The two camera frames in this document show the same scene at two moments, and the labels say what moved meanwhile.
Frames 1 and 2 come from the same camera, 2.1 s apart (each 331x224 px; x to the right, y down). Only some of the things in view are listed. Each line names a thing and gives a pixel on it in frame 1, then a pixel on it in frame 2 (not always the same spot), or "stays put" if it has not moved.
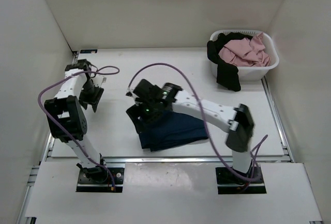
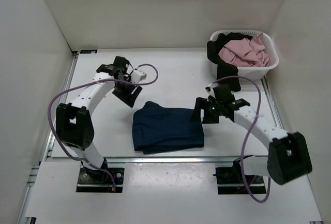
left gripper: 84,101 → 129,99
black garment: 227,75 stays put
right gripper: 134,113 → 202,103
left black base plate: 113,183 stays put
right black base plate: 229,183 stays put
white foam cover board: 171,191 stays put
